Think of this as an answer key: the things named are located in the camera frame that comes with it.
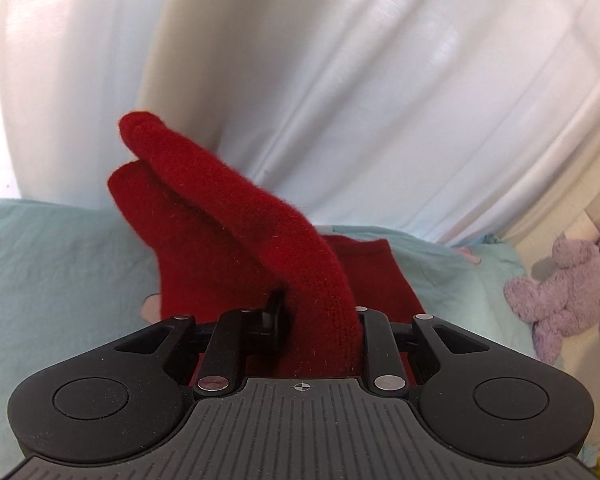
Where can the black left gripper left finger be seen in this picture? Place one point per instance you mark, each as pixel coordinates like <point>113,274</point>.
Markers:
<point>213,359</point>

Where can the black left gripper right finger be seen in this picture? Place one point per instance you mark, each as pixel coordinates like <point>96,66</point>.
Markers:
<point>400,357</point>

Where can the red knitted cardigan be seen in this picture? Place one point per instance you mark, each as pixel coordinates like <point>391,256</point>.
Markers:
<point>224,244</point>

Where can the purple plush toy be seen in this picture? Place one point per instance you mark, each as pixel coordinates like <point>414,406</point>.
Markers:
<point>565,304</point>

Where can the teal mushroom print bedsheet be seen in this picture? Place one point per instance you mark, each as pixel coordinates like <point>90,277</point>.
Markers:
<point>72,279</point>

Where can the white sheer curtain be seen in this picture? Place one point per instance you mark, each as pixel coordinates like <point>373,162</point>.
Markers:
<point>445,119</point>

